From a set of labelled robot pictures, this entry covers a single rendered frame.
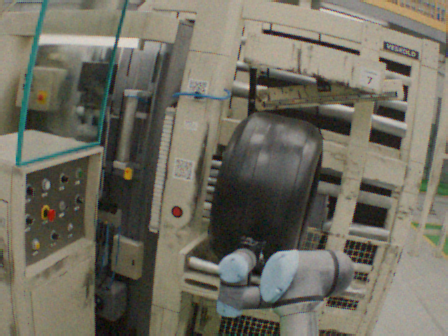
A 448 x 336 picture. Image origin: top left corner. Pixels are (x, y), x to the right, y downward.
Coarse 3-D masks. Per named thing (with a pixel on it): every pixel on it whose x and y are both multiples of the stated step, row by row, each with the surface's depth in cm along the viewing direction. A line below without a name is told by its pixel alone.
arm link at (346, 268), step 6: (336, 252) 111; (342, 252) 112; (342, 258) 109; (348, 258) 111; (342, 264) 108; (348, 264) 109; (342, 270) 108; (348, 270) 109; (342, 276) 107; (348, 276) 109; (342, 282) 108; (348, 282) 109; (258, 288) 145; (336, 288) 108; (342, 288) 109; (336, 294) 110; (258, 306) 144; (264, 306) 144; (270, 306) 144
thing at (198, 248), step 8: (200, 240) 205; (208, 240) 215; (184, 248) 193; (192, 248) 195; (200, 248) 206; (208, 248) 218; (184, 256) 187; (192, 256) 195; (200, 256) 208; (184, 264) 188; (176, 272) 189
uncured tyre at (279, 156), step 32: (256, 128) 178; (288, 128) 178; (224, 160) 175; (256, 160) 170; (288, 160) 169; (320, 160) 203; (224, 192) 171; (256, 192) 168; (288, 192) 166; (224, 224) 172; (256, 224) 169; (288, 224) 167; (224, 256) 181
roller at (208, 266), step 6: (192, 258) 192; (198, 258) 192; (192, 264) 191; (198, 264) 190; (204, 264) 190; (210, 264) 190; (216, 264) 190; (204, 270) 190; (210, 270) 189; (216, 270) 188; (252, 276) 186; (258, 276) 185; (252, 282) 186; (258, 282) 185
